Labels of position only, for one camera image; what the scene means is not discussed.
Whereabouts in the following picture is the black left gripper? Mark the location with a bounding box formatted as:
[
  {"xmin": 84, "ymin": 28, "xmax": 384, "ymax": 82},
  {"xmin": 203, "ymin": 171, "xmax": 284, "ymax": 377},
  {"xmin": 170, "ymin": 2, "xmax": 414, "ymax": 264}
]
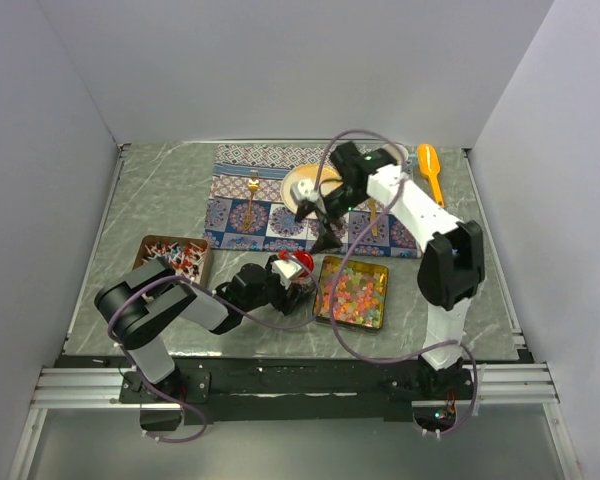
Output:
[{"xmin": 242, "ymin": 255, "xmax": 305, "ymax": 314}]

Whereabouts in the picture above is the square tin of translucent candies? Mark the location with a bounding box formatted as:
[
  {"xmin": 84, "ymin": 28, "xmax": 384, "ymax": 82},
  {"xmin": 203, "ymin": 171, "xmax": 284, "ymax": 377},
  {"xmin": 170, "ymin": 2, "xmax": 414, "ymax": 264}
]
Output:
[{"xmin": 314, "ymin": 256, "xmax": 389, "ymax": 332}]

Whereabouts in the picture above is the brown box of candies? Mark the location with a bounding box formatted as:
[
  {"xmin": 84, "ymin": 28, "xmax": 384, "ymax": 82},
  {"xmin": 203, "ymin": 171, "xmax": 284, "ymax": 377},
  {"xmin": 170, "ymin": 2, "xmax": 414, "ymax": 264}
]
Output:
[{"xmin": 132, "ymin": 235, "xmax": 213, "ymax": 287}]

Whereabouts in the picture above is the yellow plastic scoop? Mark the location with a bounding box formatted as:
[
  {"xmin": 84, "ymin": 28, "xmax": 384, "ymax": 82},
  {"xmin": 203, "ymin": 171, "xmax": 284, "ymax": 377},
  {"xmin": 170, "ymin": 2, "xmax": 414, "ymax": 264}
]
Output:
[{"xmin": 416, "ymin": 144, "xmax": 445, "ymax": 208}]

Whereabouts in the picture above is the clear glass jar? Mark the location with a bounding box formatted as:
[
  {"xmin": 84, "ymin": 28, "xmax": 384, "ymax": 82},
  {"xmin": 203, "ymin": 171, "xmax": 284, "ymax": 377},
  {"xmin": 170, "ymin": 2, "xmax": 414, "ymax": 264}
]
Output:
[{"xmin": 294, "ymin": 271, "xmax": 316, "ymax": 302}]

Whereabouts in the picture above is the red jar lid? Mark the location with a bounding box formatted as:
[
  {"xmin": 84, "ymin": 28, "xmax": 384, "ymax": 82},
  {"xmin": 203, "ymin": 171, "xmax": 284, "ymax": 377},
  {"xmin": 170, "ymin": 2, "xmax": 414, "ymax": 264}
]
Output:
[{"xmin": 293, "ymin": 251, "xmax": 315, "ymax": 271}]

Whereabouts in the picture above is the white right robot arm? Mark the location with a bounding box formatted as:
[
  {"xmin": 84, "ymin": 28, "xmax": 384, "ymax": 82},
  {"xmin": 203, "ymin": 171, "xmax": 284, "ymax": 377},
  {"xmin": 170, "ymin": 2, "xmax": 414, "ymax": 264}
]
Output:
[{"xmin": 289, "ymin": 142, "xmax": 485, "ymax": 399}]

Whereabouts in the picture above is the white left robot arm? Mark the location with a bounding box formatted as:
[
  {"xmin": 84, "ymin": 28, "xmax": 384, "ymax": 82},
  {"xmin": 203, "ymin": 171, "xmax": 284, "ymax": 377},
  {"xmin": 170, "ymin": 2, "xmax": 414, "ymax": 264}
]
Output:
[{"xmin": 94, "ymin": 249, "xmax": 315, "ymax": 402}]

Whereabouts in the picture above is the cream and orange plate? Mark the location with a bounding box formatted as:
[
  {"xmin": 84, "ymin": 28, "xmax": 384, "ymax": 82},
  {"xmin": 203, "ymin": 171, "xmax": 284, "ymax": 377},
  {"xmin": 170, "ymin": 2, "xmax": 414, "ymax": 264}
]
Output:
[{"xmin": 280, "ymin": 164, "xmax": 341, "ymax": 213}]

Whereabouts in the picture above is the gold knife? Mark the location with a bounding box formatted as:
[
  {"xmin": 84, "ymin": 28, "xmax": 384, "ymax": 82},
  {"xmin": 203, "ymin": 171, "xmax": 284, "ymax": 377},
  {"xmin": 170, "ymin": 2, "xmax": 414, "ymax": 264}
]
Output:
[{"xmin": 368, "ymin": 199, "xmax": 380, "ymax": 238}]

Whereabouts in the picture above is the patterned placemat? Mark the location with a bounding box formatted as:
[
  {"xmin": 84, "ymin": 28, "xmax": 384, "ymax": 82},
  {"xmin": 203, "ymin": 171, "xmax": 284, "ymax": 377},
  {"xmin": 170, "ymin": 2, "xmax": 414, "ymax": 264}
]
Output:
[{"xmin": 204, "ymin": 144, "xmax": 421, "ymax": 259}]

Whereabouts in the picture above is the gold fork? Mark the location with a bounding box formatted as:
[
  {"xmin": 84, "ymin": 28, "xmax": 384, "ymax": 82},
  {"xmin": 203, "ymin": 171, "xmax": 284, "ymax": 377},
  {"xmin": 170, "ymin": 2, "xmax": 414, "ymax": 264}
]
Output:
[{"xmin": 244, "ymin": 170, "xmax": 260, "ymax": 230}]

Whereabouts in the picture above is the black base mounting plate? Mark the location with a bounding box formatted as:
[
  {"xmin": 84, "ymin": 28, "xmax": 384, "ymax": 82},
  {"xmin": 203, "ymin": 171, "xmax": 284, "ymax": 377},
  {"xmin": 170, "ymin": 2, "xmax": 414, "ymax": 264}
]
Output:
[{"xmin": 119, "ymin": 357, "xmax": 474, "ymax": 432}]

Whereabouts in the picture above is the light blue mug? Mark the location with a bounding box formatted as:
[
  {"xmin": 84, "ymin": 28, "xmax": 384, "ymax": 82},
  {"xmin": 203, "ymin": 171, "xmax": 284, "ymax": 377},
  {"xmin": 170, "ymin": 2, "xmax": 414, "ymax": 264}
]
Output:
[{"xmin": 382, "ymin": 143, "xmax": 417, "ymax": 168}]

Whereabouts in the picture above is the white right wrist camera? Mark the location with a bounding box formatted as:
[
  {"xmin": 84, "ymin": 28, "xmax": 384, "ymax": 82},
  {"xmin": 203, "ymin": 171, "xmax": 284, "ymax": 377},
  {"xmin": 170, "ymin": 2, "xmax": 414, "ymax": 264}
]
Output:
[{"xmin": 290, "ymin": 179, "xmax": 322, "ymax": 206}]

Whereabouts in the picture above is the aluminium frame rail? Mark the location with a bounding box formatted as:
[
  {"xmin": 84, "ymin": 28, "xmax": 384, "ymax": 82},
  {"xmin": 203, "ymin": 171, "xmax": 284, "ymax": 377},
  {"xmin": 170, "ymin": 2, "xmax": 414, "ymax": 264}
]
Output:
[{"xmin": 31, "ymin": 358, "xmax": 558, "ymax": 409}]

